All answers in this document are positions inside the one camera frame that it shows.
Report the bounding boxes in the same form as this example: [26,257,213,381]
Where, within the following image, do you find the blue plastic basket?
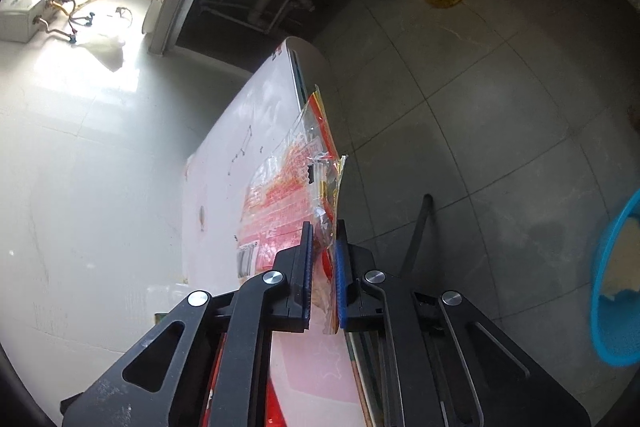
[590,189,640,368]

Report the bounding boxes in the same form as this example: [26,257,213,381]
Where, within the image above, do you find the white wall water heater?
[0,0,69,42]

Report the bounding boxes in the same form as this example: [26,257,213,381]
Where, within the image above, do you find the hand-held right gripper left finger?
[60,221,316,427]

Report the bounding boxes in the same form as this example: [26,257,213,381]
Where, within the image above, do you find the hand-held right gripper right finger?
[335,219,591,427]

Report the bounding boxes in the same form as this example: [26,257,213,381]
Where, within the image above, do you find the clear red printed wrapper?
[235,92,349,336]

